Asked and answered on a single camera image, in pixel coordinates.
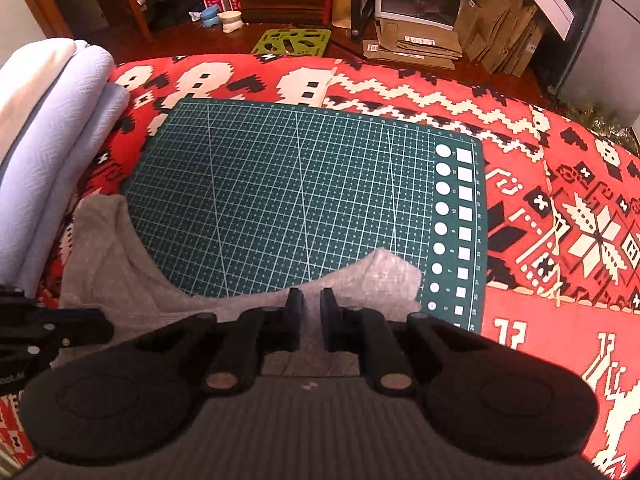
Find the grey knit sweater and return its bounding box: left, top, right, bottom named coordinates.
left=58, top=195, right=422, bottom=377

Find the green cutting mat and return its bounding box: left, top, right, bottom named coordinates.
left=122, top=98, right=487, bottom=332

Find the folded light blue blanket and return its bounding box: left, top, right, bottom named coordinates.
left=1, top=44, right=129, bottom=296

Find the red patterned tablecloth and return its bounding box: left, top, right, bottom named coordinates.
left=0, top=53, right=640, bottom=478

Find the folded white cloth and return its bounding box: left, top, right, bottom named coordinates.
left=0, top=38, right=87, bottom=160

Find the green plastic stencil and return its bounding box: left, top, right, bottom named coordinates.
left=252, top=28, right=331, bottom=58

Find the cardboard boxes stack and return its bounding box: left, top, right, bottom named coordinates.
left=363, top=0, right=575, bottom=76

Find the white ceramic pet bowl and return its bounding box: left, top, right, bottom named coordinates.
left=217, top=11, right=243, bottom=34

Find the blue pet bowl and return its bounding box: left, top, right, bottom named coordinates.
left=200, top=4, right=221, bottom=28

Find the grey refrigerator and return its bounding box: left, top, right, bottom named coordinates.
left=559, top=0, right=639, bottom=127

